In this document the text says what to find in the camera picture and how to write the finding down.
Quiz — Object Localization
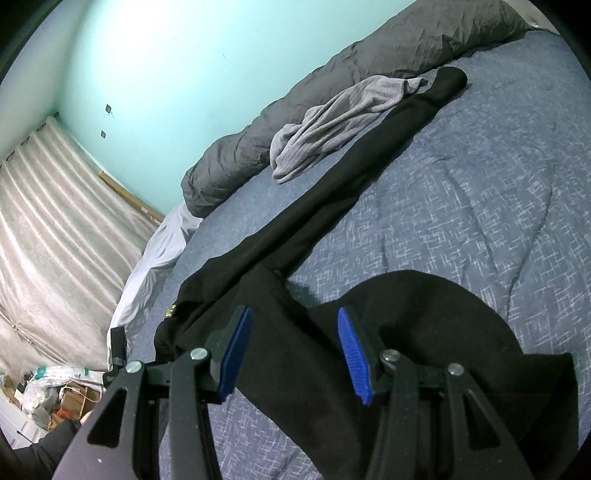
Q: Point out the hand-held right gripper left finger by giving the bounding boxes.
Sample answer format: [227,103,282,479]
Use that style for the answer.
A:
[51,305,254,480]

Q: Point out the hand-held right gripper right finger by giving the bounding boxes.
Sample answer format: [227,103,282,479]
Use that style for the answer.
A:
[337,307,532,480]

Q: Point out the black pants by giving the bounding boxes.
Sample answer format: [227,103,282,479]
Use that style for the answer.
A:
[154,66,580,480]

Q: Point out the person's left forearm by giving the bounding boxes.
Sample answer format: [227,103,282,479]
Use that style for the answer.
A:
[9,418,93,480]

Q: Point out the cardboard box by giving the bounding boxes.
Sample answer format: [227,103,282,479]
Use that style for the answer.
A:
[58,381,102,418]

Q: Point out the white plastic bag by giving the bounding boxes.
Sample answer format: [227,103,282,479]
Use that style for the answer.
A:
[21,364,107,428]

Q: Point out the white bed sheet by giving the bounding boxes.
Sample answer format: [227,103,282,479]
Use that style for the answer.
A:
[111,203,204,352]

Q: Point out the beige curtain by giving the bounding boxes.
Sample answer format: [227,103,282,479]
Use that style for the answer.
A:
[0,115,164,384]

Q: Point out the white cabinet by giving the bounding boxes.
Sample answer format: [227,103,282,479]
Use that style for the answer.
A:
[0,388,49,450]

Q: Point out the grey ribbed garment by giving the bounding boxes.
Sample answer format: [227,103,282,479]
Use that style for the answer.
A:
[270,75,430,185]

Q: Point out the dark grey rolled duvet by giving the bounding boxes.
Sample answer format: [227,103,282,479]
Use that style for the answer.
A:
[180,0,539,217]

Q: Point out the wooden frame strip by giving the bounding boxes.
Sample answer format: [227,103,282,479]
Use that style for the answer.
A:
[99,172,165,223]

